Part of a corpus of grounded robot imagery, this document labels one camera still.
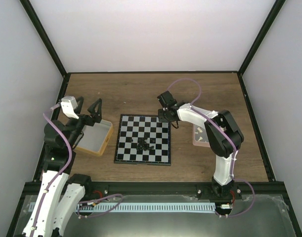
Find pile of black chess pieces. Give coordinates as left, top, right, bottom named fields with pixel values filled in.
left=126, top=135, right=155, bottom=151

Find black and silver chessboard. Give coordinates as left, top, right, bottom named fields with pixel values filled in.
left=114, top=114, right=171, bottom=166

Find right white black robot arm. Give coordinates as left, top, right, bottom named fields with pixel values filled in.
left=158, top=99, right=244, bottom=199

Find pink tin box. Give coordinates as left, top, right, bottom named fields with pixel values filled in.
left=193, top=124, right=210, bottom=147

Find light blue cable duct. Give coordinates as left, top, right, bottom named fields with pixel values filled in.
left=28, top=202, right=216, bottom=213

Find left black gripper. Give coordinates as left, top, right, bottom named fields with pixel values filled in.
left=66, top=99, right=104, bottom=149

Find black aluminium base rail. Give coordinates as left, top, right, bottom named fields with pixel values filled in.
left=24, top=181, right=285, bottom=198

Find white chess pieces in box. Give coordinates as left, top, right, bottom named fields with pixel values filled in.
left=193, top=125, right=208, bottom=143

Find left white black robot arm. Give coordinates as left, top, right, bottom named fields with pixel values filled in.
left=20, top=96, right=102, bottom=237

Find black frame post right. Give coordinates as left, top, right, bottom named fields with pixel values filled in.
left=238, top=0, right=286, bottom=75

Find black frame post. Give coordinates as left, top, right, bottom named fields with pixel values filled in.
left=238, top=0, right=286, bottom=75
left=20, top=0, right=67, bottom=78

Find yellow tin box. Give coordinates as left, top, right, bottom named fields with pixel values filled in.
left=75, top=119, right=114, bottom=157

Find black frame post left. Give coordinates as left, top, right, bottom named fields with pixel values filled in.
left=20, top=0, right=67, bottom=78

